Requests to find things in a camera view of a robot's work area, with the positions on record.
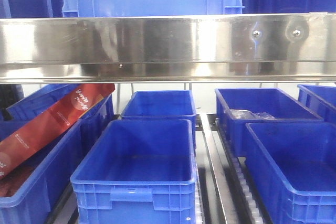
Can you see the clear plastic bag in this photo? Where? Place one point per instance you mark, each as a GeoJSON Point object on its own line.
{"type": "Point", "coordinates": [246, 114]}

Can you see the blue bin front right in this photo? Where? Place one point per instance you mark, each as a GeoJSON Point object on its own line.
{"type": "Point", "coordinates": [293, 168]}

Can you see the red packaging bag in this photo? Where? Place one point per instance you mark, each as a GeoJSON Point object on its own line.
{"type": "Point", "coordinates": [50, 124]}

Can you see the stainless steel shelf beam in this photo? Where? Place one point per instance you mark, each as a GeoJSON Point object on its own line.
{"type": "Point", "coordinates": [201, 48]}

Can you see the blue bin rear right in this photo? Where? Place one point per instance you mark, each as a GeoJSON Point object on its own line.
{"type": "Point", "coordinates": [271, 100]}

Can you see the steel shelf divider rail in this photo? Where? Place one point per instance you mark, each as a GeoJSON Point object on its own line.
{"type": "Point", "coordinates": [224, 201]}

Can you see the white roller track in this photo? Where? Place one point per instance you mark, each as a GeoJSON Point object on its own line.
{"type": "Point", "coordinates": [241, 184]}

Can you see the blue bin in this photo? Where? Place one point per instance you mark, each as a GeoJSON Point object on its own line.
{"type": "Point", "coordinates": [92, 123]}
{"type": "Point", "coordinates": [271, 100]}
{"type": "Point", "coordinates": [162, 105]}
{"type": "Point", "coordinates": [293, 168]}
{"type": "Point", "coordinates": [320, 99]}
{"type": "Point", "coordinates": [53, 165]}
{"type": "Point", "coordinates": [138, 171]}

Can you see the blue bin rear centre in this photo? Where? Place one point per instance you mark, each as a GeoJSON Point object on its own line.
{"type": "Point", "coordinates": [162, 105]}

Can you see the blue bin rear left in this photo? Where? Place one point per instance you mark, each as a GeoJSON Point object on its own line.
{"type": "Point", "coordinates": [92, 123]}

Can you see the blue bin front left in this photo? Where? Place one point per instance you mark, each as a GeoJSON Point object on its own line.
{"type": "Point", "coordinates": [53, 165]}

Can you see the blue bin far right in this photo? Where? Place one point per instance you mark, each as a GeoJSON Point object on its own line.
{"type": "Point", "coordinates": [320, 99]}

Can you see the blue bin front centre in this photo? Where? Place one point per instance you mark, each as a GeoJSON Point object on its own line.
{"type": "Point", "coordinates": [138, 171]}

